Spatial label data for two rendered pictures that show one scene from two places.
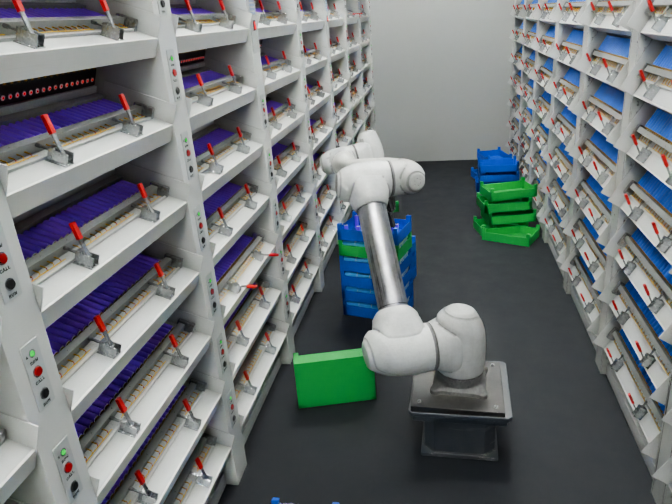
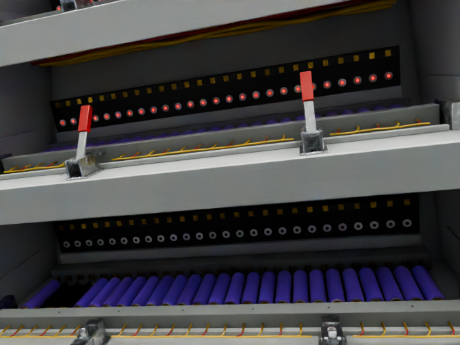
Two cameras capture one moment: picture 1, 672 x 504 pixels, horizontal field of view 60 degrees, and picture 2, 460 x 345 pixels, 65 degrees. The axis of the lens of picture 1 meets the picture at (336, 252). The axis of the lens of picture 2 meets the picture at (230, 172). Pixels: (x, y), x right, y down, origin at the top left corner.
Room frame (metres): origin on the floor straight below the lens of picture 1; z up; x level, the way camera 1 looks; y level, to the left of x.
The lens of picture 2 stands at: (1.91, -0.08, 0.71)
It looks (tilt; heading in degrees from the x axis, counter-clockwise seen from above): 6 degrees up; 91
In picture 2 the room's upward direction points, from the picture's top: 4 degrees counter-clockwise
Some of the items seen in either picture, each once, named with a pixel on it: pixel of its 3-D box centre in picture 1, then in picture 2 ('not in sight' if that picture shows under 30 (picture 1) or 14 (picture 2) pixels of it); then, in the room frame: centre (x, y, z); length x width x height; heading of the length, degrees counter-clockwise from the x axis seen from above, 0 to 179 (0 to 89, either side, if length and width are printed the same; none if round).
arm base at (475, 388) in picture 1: (460, 370); not in sight; (1.64, -0.38, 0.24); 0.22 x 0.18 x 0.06; 165
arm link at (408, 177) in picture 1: (406, 177); not in sight; (2.03, -0.28, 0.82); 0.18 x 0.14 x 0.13; 9
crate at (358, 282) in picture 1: (377, 273); not in sight; (2.58, -0.19, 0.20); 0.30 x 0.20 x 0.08; 63
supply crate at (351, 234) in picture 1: (374, 227); not in sight; (2.58, -0.19, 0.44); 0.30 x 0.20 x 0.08; 63
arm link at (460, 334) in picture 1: (457, 338); not in sight; (1.62, -0.37, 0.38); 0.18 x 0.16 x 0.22; 99
